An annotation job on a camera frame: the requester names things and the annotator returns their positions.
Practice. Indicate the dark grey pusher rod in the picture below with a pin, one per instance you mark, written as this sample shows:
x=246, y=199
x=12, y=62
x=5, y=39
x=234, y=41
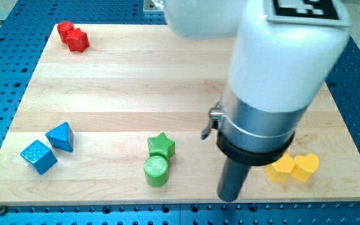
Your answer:
x=232, y=179

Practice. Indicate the light wooden board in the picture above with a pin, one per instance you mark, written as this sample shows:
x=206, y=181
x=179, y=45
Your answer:
x=132, y=83

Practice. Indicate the silver metal bracket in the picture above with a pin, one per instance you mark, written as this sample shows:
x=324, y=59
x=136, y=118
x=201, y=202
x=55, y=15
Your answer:
x=153, y=7

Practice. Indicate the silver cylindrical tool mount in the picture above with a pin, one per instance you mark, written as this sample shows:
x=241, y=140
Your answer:
x=249, y=136

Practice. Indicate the yellow hexagon block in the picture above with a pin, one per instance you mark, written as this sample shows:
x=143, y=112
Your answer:
x=280, y=170

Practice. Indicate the green cylinder block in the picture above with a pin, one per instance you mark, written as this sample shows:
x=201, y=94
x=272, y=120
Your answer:
x=156, y=171

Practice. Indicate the green star block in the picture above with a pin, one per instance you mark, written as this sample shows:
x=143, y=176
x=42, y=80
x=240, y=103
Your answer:
x=161, y=145

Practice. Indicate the blue triangle block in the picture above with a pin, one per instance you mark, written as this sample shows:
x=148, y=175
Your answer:
x=61, y=137

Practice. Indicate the blue cube block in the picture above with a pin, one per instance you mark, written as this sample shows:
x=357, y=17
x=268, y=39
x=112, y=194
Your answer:
x=39, y=157

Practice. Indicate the red star block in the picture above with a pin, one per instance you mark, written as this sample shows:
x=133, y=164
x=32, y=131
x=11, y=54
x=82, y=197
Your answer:
x=77, y=40

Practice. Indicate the yellow heart block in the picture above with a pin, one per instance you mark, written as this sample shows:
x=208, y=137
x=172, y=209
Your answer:
x=305, y=167

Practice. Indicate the red cylinder block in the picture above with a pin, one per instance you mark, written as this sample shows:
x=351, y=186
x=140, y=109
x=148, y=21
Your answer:
x=63, y=28

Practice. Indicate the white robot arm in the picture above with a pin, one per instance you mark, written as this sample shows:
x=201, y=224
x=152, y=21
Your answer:
x=283, y=52

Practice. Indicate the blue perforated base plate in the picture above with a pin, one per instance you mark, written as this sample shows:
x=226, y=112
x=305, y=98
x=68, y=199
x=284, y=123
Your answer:
x=24, y=32

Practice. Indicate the black white fiducial marker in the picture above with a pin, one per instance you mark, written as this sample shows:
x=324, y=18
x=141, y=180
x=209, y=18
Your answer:
x=308, y=12

